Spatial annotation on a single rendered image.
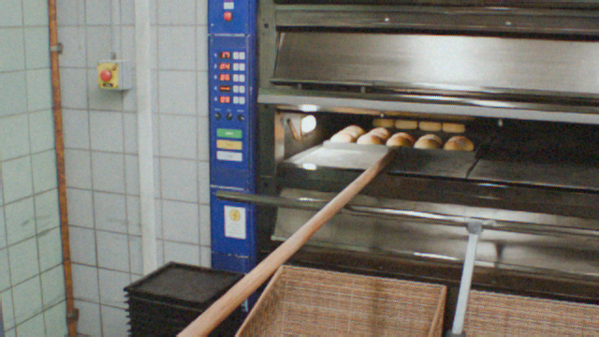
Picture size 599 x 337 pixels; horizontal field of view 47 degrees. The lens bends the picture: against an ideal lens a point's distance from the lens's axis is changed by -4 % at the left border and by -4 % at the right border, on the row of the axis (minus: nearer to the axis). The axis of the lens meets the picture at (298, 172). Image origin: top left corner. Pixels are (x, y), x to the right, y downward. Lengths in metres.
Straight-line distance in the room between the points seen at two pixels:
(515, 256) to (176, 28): 1.32
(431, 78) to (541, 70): 0.32
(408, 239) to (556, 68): 0.68
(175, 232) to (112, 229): 0.28
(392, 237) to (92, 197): 1.15
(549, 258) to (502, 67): 0.58
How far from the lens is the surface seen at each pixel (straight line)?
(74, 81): 2.71
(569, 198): 2.15
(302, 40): 2.27
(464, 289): 1.73
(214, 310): 1.15
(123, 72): 2.51
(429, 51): 2.15
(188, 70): 2.43
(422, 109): 2.00
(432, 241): 2.22
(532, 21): 2.10
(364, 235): 2.27
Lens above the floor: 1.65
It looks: 12 degrees down
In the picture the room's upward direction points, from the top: 1 degrees clockwise
